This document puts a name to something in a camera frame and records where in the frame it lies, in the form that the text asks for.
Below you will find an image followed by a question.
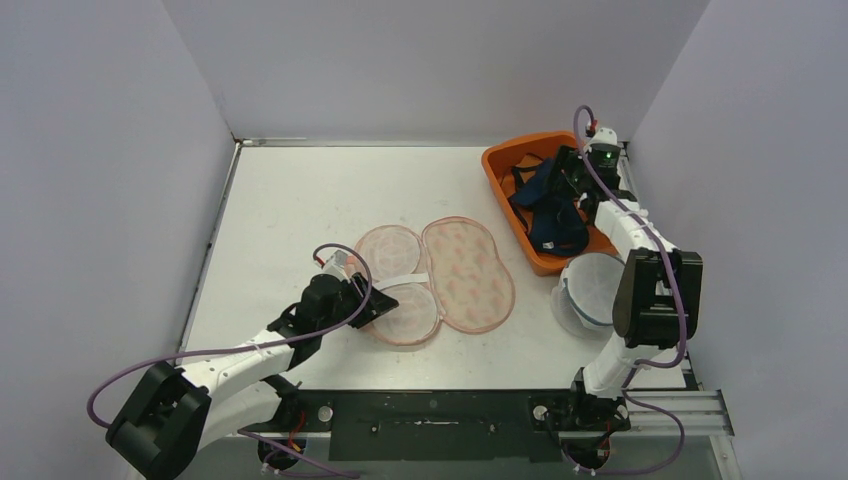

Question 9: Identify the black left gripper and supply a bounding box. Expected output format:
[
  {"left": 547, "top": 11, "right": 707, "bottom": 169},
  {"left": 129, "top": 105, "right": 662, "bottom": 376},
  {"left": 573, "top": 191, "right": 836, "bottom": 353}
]
[{"left": 318, "top": 273, "right": 398, "bottom": 335}]

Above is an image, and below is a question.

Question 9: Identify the navy blue bra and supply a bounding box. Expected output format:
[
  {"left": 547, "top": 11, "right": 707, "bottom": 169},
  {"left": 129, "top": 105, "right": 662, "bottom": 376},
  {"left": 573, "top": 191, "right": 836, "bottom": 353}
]
[{"left": 512, "top": 158, "right": 590, "bottom": 257}]

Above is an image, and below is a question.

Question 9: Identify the pink carrot-print laundry bag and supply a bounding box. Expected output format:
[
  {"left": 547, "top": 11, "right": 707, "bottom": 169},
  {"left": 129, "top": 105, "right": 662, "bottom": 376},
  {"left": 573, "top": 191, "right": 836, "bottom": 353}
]
[{"left": 346, "top": 216, "right": 516, "bottom": 347}]

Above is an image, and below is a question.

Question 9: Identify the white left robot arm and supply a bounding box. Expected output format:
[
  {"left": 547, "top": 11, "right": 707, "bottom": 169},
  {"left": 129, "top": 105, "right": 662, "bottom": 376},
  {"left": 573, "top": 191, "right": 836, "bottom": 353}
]
[{"left": 105, "top": 273, "right": 399, "bottom": 479}]

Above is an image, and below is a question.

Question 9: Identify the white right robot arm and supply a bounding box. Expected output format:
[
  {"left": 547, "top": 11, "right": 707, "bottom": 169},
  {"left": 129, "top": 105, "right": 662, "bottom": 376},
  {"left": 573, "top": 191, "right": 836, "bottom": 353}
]
[{"left": 551, "top": 144, "right": 703, "bottom": 429}]

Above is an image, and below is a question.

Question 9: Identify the white mesh cylindrical laundry bag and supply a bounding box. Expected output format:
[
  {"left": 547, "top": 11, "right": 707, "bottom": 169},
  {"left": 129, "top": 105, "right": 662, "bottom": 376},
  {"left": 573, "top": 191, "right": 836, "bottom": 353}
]
[{"left": 550, "top": 253, "right": 624, "bottom": 341}]

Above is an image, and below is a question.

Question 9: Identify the orange plastic bin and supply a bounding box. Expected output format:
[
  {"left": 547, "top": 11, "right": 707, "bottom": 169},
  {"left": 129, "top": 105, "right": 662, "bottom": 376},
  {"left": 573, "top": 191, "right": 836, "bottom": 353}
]
[{"left": 481, "top": 131, "right": 617, "bottom": 276}]

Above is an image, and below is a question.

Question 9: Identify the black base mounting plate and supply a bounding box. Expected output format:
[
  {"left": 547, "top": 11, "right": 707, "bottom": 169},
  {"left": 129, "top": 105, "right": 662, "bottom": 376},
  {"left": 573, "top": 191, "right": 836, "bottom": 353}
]
[{"left": 249, "top": 389, "right": 631, "bottom": 463}]

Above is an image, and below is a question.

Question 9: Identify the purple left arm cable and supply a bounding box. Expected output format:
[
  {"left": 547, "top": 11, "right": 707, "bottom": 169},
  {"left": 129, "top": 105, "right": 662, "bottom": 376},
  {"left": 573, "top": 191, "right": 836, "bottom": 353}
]
[{"left": 87, "top": 243, "right": 374, "bottom": 431}]

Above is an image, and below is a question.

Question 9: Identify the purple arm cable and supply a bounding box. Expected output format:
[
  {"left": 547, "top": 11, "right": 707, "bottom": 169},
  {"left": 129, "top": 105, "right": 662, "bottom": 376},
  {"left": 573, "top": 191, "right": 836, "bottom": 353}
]
[
  {"left": 87, "top": 243, "right": 374, "bottom": 431},
  {"left": 572, "top": 104, "right": 690, "bottom": 370}
]

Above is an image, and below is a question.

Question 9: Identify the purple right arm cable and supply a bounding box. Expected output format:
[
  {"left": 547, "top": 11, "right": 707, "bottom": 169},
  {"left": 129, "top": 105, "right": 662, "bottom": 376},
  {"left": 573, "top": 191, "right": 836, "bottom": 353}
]
[{"left": 572, "top": 104, "right": 690, "bottom": 370}]

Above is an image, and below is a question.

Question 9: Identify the orange bra with black straps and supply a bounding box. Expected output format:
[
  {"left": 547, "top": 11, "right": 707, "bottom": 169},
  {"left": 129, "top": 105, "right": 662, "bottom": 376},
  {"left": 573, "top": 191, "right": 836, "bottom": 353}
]
[{"left": 507, "top": 153, "right": 546, "bottom": 233}]

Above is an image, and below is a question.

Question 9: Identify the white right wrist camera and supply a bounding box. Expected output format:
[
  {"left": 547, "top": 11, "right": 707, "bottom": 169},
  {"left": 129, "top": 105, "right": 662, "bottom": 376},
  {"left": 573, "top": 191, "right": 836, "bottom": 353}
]
[{"left": 585, "top": 126, "right": 619, "bottom": 149}]

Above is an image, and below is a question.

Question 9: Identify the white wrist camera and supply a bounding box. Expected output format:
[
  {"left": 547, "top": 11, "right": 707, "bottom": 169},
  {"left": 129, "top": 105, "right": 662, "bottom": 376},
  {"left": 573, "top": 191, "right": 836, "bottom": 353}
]
[
  {"left": 585, "top": 126, "right": 619, "bottom": 149},
  {"left": 322, "top": 250, "right": 348, "bottom": 281}
]

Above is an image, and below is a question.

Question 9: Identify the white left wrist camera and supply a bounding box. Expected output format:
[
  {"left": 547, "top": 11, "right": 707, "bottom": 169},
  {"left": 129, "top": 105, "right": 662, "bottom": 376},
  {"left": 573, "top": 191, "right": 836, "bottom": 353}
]
[{"left": 322, "top": 250, "right": 348, "bottom": 281}]

